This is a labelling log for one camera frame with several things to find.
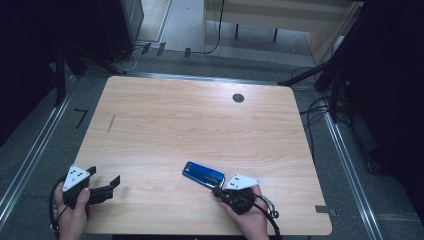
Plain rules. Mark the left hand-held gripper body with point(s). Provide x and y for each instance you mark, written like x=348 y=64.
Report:
x=76 y=178

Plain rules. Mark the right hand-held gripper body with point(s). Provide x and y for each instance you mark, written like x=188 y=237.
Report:
x=241 y=181

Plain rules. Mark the blue stapler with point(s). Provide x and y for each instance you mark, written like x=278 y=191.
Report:
x=203 y=174

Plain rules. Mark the person's right hand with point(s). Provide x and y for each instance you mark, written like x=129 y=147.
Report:
x=253 y=223

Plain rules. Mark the person's left hand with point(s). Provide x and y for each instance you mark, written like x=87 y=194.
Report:
x=71 y=221

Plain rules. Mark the dark round table grommet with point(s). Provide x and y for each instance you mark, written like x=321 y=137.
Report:
x=238 y=98

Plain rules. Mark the grey tape piece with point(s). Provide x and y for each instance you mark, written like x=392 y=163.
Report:
x=323 y=209

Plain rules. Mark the black slanted stand leg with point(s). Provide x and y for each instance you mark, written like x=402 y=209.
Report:
x=300 y=76
x=100 y=61

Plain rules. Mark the dark curtain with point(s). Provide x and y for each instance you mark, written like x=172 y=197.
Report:
x=393 y=83
x=23 y=66

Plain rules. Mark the dark floor block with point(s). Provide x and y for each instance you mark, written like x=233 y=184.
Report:
x=187 y=52
x=146 y=48
x=161 y=48

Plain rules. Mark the dark cabinet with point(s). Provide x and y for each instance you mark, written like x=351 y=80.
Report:
x=120 y=26

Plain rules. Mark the black furniture leg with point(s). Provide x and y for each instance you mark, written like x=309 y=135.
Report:
x=236 y=30
x=275 y=35

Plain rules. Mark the light wooden furniture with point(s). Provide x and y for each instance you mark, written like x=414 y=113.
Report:
x=283 y=13

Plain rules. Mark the aluminium floor rail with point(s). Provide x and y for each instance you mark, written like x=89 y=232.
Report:
x=43 y=136
x=200 y=78
x=350 y=166

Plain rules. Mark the black upright stand post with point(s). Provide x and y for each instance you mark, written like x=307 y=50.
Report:
x=335 y=100
x=60 y=83

